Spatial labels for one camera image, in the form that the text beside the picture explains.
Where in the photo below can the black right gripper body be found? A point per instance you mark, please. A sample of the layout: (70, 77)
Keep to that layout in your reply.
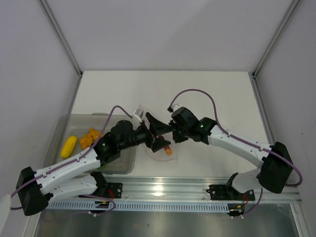
(180, 134)

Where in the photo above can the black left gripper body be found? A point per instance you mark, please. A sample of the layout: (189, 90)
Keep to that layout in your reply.
(142, 135)

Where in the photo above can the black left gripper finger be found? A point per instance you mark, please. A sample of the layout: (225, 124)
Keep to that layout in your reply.
(159, 144)
(158, 128)

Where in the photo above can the orange red toy hot dog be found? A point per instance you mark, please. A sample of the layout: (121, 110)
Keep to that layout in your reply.
(167, 148)

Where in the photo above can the green toy lime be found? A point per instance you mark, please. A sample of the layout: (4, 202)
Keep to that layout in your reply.
(102, 167)

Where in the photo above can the yellow toy fruit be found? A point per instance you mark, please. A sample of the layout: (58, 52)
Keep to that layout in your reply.
(68, 147)

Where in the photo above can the clear pink zip top bag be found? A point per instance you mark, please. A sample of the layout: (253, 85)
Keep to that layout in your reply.
(160, 155)

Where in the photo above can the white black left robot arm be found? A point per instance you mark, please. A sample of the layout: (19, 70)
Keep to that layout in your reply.
(77, 175)

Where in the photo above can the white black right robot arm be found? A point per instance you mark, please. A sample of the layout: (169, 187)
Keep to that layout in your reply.
(272, 162)

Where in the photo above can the orange toy food piece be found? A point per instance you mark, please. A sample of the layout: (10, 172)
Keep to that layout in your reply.
(88, 139)

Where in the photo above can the clear grey plastic bin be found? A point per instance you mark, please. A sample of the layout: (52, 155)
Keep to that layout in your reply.
(79, 125)

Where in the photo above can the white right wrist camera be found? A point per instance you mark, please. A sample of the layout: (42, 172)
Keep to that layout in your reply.
(173, 107)

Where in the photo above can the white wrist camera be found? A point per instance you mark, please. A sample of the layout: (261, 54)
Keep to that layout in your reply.
(138, 114)
(173, 107)

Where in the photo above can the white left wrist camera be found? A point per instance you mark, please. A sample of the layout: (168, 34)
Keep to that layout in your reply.
(138, 114)

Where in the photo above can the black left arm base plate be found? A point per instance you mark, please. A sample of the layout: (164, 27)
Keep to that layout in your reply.
(114, 190)

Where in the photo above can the white slotted cable duct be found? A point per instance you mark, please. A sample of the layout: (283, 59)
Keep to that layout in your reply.
(121, 205)

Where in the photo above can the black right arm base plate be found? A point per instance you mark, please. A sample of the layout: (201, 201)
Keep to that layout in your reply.
(223, 192)

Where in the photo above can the right aluminium frame post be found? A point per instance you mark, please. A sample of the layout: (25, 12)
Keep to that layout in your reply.
(280, 30)

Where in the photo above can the aluminium frame post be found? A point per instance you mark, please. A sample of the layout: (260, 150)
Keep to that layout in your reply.
(280, 30)
(59, 34)

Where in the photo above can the left aluminium frame post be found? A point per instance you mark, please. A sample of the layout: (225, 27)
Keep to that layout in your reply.
(59, 34)

